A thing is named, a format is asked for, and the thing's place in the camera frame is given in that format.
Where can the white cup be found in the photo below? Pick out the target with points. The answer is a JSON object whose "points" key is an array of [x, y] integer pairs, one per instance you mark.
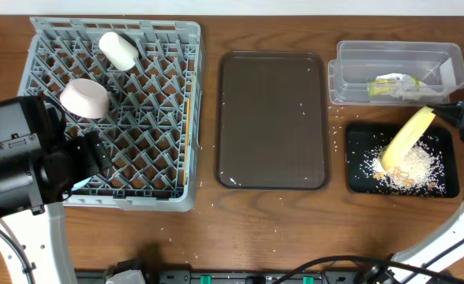
{"points": [[119, 51]]}

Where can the white paper napkin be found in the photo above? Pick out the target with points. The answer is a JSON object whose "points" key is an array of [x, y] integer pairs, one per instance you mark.
{"points": [[424, 91]]}

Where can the grey plastic dishwasher rack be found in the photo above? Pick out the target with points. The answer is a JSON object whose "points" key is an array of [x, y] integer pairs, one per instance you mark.
{"points": [[144, 129]]}

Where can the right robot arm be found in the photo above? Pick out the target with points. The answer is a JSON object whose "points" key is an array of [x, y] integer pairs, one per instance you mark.
{"points": [[424, 262]]}

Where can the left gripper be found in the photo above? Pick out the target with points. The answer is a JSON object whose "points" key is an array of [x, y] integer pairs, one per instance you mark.
{"points": [[96, 151]]}

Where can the clear plastic waste bin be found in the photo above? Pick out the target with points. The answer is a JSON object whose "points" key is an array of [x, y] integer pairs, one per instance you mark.
{"points": [[359, 62]]}

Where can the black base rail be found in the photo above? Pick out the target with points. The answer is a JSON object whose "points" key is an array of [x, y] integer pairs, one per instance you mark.
{"points": [[232, 277]]}

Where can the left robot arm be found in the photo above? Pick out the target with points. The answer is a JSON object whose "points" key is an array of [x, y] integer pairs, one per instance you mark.
{"points": [[38, 169]]}

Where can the yellow plate with leftovers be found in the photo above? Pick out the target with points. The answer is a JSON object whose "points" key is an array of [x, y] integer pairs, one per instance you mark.
{"points": [[406, 138]]}

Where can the light blue saucer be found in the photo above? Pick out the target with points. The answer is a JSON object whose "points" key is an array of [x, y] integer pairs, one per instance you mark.
{"points": [[80, 184]]}

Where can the pile of rice leftovers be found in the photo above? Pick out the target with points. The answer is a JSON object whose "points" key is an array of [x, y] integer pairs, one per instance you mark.
{"points": [[421, 173]]}

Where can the dark brown serving tray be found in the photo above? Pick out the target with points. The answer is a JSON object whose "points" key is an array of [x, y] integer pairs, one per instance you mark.
{"points": [[272, 121]]}

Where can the pink bowl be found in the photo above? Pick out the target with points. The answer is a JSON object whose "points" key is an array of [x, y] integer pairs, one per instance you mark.
{"points": [[85, 98]]}

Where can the wooden chopstick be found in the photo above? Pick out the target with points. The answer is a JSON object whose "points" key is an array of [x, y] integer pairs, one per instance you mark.
{"points": [[187, 139], [193, 90]]}

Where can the green yellow snack wrapper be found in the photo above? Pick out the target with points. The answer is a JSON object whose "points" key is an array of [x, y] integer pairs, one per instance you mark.
{"points": [[393, 84]]}

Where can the black plastic tray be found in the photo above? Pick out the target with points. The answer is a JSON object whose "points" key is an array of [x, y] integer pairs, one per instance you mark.
{"points": [[363, 136]]}

